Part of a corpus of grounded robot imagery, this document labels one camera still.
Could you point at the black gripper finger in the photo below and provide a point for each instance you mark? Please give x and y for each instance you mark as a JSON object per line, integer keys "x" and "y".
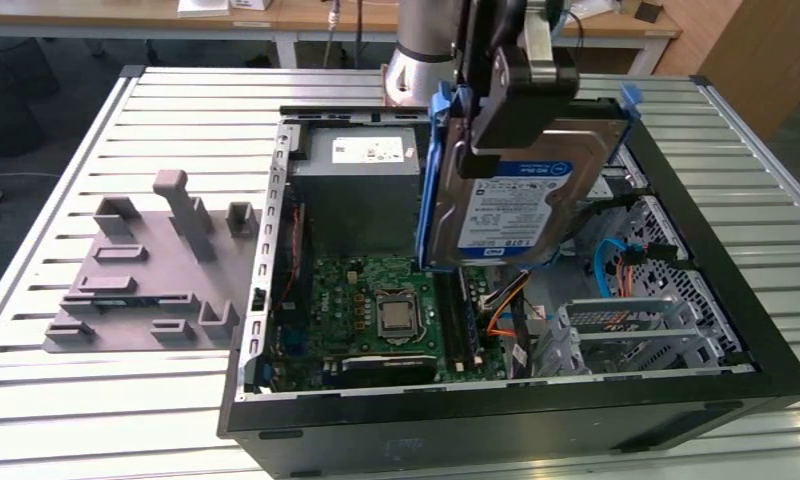
{"x": 520, "y": 115}

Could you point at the hard disk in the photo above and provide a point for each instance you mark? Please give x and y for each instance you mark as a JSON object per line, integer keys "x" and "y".
{"x": 520, "y": 210}

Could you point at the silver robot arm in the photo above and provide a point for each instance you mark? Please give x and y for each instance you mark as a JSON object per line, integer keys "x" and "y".
{"x": 427, "y": 30}

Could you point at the metal disk bay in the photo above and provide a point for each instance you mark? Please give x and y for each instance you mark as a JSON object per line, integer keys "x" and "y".
{"x": 640, "y": 335}

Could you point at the metal optical drive cage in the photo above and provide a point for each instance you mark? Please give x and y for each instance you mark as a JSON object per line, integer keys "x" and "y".
{"x": 630, "y": 172}

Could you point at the small black object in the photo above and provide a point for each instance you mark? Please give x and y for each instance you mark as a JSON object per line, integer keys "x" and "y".
{"x": 650, "y": 11}

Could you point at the grey power supply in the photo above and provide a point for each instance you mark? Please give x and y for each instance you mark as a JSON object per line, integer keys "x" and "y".
{"x": 353, "y": 210}

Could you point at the small white box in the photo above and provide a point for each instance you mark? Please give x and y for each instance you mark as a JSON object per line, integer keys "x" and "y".
{"x": 249, "y": 4}

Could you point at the black RAM stick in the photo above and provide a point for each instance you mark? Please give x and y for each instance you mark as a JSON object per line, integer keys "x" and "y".
{"x": 470, "y": 320}

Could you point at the large white box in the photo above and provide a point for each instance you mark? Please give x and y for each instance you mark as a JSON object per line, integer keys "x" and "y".
{"x": 203, "y": 6}

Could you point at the silver CPU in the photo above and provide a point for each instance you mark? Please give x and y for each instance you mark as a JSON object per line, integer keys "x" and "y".
{"x": 399, "y": 317}

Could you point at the green motherboard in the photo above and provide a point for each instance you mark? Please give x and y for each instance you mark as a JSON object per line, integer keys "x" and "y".
{"x": 347, "y": 300}

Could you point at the wooden desk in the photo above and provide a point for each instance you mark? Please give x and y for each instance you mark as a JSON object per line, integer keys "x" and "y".
{"x": 140, "y": 20}

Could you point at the black graphics card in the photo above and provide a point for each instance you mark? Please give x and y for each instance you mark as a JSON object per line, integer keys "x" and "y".
{"x": 387, "y": 367}

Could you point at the black PC case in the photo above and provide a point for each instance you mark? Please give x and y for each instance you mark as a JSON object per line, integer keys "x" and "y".
{"x": 440, "y": 440}

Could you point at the grey parts rack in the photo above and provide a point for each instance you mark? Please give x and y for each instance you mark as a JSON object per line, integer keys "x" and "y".
{"x": 140, "y": 310}

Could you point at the dark office chair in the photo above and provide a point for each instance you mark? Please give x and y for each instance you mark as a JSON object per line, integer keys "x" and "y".
{"x": 13, "y": 100}

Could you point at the CPU socket metal frame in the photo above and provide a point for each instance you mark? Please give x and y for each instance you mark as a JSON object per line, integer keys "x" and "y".
{"x": 400, "y": 344}

